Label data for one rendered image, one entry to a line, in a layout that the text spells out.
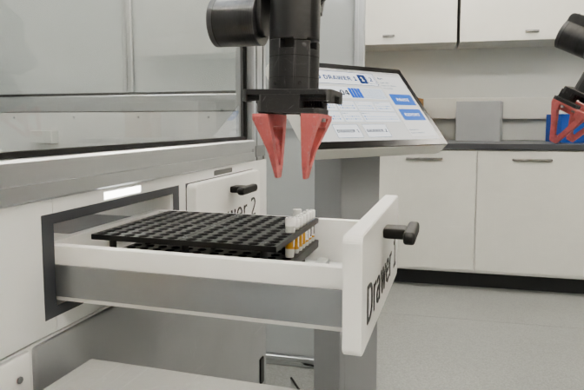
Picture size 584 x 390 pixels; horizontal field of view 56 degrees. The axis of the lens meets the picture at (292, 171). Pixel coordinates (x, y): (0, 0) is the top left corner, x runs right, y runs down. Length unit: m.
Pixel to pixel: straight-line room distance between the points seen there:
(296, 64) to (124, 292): 0.30
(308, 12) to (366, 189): 1.06
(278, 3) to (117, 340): 0.46
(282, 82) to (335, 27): 1.65
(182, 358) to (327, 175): 0.82
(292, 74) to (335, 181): 0.99
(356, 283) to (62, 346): 0.35
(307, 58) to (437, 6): 3.30
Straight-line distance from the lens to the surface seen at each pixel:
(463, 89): 4.19
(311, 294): 0.52
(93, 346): 0.73
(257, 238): 0.61
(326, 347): 1.73
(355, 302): 0.50
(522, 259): 3.61
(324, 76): 1.58
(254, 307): 0.55
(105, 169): 0.72
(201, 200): 0.90
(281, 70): 0.61
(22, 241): 0.61
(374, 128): 1.54
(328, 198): 1.60
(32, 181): 0.62
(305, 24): 0.61
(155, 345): 0.86
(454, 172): 3.48
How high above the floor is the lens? 1.03
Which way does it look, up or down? 5 degrees down
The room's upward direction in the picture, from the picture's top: straight up
